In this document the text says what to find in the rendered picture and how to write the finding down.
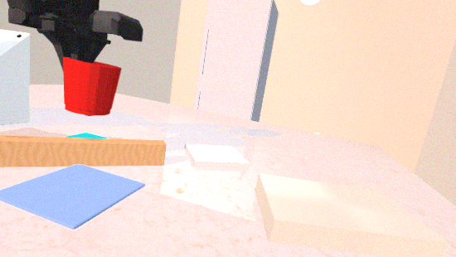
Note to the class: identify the orange wooden bar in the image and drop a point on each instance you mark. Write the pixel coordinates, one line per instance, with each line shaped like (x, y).
(24, 151)

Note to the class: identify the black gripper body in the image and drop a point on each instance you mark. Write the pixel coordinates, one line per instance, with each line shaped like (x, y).
(91, 21)

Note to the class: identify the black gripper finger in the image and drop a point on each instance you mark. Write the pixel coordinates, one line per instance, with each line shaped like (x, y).
(83, 47)
(60, 43)

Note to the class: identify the red cup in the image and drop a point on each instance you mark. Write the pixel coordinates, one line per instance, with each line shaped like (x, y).
(89, 89)

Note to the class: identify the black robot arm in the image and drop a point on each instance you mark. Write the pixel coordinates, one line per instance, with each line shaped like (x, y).
(36, 6)

